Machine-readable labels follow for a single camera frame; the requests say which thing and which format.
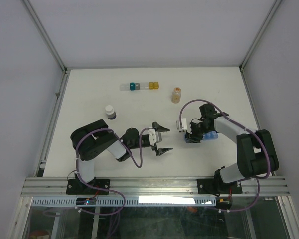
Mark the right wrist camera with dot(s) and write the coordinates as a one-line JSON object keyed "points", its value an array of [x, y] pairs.
{"points": [[181, 125]]}

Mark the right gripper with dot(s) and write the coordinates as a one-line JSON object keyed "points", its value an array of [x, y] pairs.
{"points": [[190, 136]]}

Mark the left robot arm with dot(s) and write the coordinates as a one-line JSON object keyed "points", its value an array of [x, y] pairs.
{"points": [[93, 139]]}

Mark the aluminium frame post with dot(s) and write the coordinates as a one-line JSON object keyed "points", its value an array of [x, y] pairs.
{"points": [[44, 34], [270, 15]]}

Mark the right aluminium frame post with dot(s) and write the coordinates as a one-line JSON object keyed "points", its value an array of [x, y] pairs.
{"points": [[270, 15]]}

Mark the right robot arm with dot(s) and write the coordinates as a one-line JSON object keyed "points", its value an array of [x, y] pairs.
{"points": [[256, 154]]}

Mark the left aluminium frame post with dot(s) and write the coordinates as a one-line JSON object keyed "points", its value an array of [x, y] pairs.
{"points": [[44, 34]]}

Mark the white cap pill bottle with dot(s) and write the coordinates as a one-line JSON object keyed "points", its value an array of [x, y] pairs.
{"points": [[110, 112]]}

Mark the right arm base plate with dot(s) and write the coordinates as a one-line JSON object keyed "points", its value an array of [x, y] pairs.
{"points": [[213, 187]]}

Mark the grey slotted cable duct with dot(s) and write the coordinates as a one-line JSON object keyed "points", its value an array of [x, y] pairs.
{"points": [[138, 201]]}

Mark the aluminium front rail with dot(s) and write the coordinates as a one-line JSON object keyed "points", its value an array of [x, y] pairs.
{"points": [[136, 186]]}

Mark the amber pill bottle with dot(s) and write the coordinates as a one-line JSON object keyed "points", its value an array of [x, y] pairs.
{"points": [[176, 95]]}

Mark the blue weekly pill organizer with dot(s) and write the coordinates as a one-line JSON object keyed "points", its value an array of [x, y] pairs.
{"points": [[205, 137]]}

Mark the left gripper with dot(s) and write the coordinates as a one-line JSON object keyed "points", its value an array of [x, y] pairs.
{"points": [[160, 150]]}

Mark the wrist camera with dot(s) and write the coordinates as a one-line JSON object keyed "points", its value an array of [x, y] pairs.
{"points": [[181, 125], [154, 137]]}

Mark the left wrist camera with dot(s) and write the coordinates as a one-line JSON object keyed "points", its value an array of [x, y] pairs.
{"points": [[154, 137]]}

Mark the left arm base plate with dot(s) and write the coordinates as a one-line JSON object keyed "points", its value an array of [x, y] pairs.
{"points": [[88, 186]]}

